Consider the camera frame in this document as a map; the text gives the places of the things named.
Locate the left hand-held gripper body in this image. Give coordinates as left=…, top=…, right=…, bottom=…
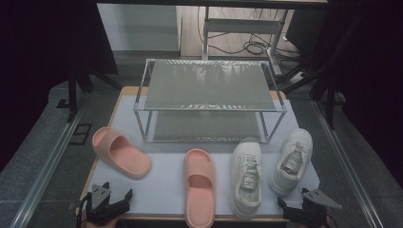
left=83, top=184, right=131, bottom=226

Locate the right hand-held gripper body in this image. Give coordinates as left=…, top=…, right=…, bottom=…
left=282, top=188, right=343, bottom=227

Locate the white sneaker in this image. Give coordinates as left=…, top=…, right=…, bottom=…
left=269, top=127, right=314, bottom=196
left=230, top=137, right=264, bottom=219

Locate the pink slipper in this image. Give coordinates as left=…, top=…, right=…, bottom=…
left=183, top=148, right=217, bottom=228
left=91, top=126, right=153, bottom=181

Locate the metal two-tier shoe rack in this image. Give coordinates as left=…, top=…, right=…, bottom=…
left=132, top=58, right=288, bottom=144

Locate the person's left hand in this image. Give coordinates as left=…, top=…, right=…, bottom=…
left=81, top=217, right=121, bottom=228

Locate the black tripod stand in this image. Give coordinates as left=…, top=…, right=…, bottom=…
left=56, top=63, right=122, bottom=124
left=275, top=60, right=347, bottom=131

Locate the dark curtain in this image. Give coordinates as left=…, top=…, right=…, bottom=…
left=0, top=0, right=119, bottom=174
left=317, top=0, right=403, bottom=189

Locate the white board panel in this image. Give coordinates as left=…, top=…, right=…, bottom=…
left=96, top=3, right=181, bottom=52

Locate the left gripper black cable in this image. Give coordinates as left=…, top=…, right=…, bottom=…
left=75, top=193, right=93, bottom=228

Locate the aluminium floor rail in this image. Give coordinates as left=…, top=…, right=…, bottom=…
left=312, top=99, right=385, bottom=228
left=9, top=94, right=92, bottom=228

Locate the black floor socket frame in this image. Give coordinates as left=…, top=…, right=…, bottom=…
left=68, top=123, right=93, bottom=146

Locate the bundle of black floor cables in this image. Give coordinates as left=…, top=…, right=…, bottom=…
left=197, top=8, right=302, bottom=65

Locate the white metal desk frame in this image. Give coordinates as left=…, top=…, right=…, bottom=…
left=201, top=6, right=284, bottom=77

